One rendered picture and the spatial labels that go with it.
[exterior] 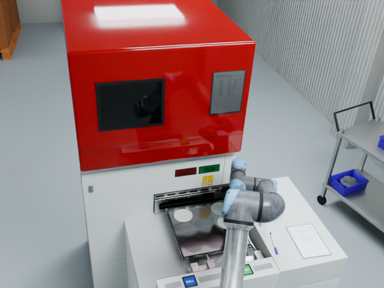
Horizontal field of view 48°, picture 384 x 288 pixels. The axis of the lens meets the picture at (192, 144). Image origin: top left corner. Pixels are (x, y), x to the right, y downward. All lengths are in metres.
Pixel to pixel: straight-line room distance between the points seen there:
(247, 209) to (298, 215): 0.74
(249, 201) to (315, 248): 0.65
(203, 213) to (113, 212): 0.48
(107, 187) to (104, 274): 0.66
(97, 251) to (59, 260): 0.86
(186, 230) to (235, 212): 0.65
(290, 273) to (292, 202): 0.47
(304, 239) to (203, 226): 0.51
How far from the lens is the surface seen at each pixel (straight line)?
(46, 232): 3.58
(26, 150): 4.51
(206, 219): 2.29
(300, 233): 2.23
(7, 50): 6.50
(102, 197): 2.26
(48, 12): 7.89
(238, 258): 1.64
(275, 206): 1.64
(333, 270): 2.22
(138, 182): 2.24
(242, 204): 1.61
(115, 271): 2.69
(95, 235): 2.44
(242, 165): 2.07
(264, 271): 2.03
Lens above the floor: 2.49
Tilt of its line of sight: 34 degrees down
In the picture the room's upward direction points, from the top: 4 degrees clockwise
